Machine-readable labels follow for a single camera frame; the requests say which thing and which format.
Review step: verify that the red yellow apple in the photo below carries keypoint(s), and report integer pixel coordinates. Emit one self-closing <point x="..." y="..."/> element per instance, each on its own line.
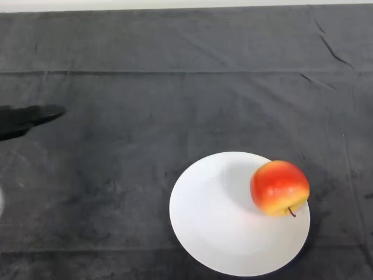
<point x="278" y="186"/>

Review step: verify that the white round plate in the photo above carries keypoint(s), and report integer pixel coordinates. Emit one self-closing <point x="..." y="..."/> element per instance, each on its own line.
<point x="221" y="221"/>

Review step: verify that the black cloth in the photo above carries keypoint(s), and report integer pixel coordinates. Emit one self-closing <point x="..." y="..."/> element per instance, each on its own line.
<point x="175" y="102"/>

